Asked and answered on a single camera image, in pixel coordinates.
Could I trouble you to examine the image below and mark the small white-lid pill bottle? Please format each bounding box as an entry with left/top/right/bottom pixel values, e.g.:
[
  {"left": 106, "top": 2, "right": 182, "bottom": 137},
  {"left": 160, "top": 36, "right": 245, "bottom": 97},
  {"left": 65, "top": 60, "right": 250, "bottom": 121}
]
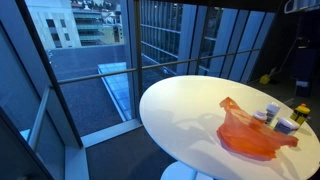
[{"left": 252, "top": 110, "right": 268, "bottom": 124}]

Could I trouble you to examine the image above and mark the white jar with blue label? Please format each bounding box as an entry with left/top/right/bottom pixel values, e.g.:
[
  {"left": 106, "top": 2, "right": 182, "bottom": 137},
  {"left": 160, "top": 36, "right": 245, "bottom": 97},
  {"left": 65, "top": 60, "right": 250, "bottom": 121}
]
[{"left": 273, "top": 116, "right": 301, "bottom": 136}]

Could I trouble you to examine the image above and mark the dark bottle with yellow cap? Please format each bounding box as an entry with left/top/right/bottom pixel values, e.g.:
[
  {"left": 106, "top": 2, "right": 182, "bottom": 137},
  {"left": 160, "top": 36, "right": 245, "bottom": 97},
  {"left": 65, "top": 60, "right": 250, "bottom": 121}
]
[{"left": 289, "top": 103, "right": 311, "bottom": 127}]

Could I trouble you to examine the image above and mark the metal window railing bar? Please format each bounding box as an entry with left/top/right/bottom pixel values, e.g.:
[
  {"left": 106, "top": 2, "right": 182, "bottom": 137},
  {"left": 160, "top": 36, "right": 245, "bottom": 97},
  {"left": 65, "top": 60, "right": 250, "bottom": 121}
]
[{"left": 56, "top": 47, "right": 263, "bottom": 86}]

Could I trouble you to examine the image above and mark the white lotion bottle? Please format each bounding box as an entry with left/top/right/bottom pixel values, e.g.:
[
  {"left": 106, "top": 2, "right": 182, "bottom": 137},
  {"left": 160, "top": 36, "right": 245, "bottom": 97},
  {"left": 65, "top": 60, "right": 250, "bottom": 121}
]
[{"left": 265, "top": 102, "right": 281, "bottom": 126}]

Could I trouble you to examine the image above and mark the white overhead fixture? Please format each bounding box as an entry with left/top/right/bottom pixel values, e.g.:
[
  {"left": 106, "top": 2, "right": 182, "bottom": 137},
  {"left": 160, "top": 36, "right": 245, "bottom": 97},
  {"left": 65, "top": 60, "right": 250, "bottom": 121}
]
[{"left": 283, "top": 0, "right": 320, "bottom": 15}]

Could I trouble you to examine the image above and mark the slanted grey handrail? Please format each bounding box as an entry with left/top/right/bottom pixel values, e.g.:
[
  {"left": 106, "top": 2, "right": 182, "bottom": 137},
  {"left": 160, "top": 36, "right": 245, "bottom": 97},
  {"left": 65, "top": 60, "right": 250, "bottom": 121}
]
[{"left": 27, "top": 85, "right": 52, "bottom": 151}]

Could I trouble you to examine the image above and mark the white table pedestal base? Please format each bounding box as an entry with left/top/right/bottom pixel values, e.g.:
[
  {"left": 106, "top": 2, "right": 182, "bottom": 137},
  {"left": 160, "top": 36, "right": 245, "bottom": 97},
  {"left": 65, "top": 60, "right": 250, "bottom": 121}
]
[{"left": 159, "top": 160, "right": 214, "bottom": 180}]

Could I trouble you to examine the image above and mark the yellow dustpan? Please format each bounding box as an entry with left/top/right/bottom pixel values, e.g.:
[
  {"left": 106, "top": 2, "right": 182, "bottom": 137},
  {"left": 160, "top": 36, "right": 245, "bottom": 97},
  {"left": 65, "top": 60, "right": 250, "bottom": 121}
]
[{"left": 259, "top": 67, "right": 278, "bottom": 85}]

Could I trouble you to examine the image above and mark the dark chair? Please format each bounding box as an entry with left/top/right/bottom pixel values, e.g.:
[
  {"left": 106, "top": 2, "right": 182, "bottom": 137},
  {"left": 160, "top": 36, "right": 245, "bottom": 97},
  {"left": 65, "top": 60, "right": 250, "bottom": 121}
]
[{"left": 293, "top": 36, "right": 318, "bottom": 98}]

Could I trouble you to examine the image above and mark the orange plastic bag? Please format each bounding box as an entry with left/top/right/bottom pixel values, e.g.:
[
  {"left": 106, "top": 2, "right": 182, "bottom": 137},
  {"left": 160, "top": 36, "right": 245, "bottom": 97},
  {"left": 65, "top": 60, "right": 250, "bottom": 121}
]
[{"left": 216, "top": 96, "right": 300, "bottom": 162}]

